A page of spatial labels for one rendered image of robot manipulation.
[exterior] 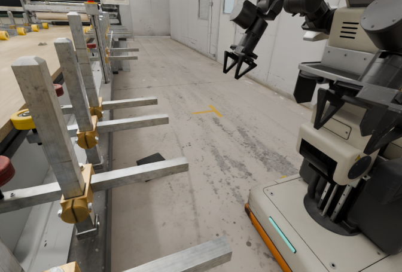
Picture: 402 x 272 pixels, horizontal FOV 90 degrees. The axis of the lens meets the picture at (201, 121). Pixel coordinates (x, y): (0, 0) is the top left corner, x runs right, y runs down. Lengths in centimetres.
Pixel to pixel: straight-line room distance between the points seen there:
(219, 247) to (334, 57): 67
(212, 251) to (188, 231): 101
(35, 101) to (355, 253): 126
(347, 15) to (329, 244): 94
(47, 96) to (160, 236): 115
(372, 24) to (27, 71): 50
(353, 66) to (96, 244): 86
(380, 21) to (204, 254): 44
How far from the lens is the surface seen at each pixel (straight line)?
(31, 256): 76
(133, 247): 141
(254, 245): 142
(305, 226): 123
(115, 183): 56
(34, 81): 41
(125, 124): 75
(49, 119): 43
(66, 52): 64
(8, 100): 96
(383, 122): 40
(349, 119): 84
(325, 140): 86
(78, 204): 51
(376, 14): 41
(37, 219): 84
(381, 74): 43
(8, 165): 57
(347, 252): 124
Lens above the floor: 119
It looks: 28 degrees down
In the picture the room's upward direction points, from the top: 2 degrees clockwise
